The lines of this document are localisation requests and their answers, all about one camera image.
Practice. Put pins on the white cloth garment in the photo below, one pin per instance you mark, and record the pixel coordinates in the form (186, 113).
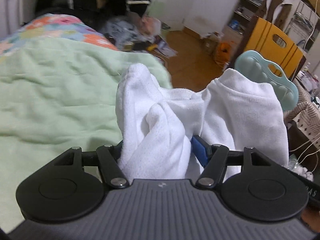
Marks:
(157, 124)

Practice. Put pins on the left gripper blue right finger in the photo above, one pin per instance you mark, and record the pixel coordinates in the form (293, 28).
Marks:
(205, 153)

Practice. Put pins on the light green quilt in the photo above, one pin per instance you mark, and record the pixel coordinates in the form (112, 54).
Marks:
(55, 94)

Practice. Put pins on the patterned storage basket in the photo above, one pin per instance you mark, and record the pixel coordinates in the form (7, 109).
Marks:
(303, 128)

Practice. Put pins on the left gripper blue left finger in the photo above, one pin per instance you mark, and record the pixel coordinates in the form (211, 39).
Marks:
(113, 149)

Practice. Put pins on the white wardrobe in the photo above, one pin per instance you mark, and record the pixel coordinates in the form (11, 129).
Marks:
(201, 16)

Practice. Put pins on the yellow folding stool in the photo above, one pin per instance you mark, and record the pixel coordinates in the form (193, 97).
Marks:
(274, 45)

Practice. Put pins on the floral bed sheet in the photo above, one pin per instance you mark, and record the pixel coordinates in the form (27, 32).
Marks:
(54, 26)

